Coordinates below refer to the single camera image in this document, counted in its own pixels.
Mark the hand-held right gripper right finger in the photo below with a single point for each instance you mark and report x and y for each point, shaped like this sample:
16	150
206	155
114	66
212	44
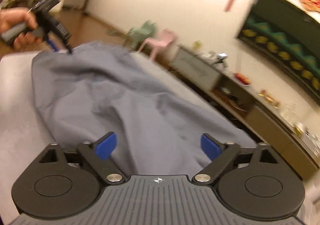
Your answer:
210	146

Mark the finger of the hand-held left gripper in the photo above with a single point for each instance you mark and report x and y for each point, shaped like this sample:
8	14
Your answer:
52	45
68	46

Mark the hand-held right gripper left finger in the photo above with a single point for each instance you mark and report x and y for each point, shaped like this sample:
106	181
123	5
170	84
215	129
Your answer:
106	146

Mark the grey pants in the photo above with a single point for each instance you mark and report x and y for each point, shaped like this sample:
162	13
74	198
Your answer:
125	105

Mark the person's left hand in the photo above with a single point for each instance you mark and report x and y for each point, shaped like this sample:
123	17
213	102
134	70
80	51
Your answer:
15	16

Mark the red plate of fruit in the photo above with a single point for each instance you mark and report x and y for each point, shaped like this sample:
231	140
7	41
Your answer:
242	78

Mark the golden ornament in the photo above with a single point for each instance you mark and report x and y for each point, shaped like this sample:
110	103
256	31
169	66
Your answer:
269	99

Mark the green plastic chair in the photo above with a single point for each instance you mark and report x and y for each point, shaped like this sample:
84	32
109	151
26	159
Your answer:
143	30

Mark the grey television cabinet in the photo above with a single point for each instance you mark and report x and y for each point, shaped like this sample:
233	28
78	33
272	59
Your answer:
195	67

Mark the cluster of clear glass cups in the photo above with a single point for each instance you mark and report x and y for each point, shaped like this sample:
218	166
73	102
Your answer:
288	114

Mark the golden tissue box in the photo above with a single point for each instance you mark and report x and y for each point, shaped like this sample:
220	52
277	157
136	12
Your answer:
299	130

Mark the pink plastic chair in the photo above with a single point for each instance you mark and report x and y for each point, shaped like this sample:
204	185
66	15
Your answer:
162	39

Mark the yellow cup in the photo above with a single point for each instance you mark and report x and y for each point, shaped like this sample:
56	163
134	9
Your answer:
197	44

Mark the white organizer tray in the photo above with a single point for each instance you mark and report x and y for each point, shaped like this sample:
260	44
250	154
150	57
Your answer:
312	139

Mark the wall television with patterned cover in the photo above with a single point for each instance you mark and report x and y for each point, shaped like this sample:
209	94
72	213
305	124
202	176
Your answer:
275	35

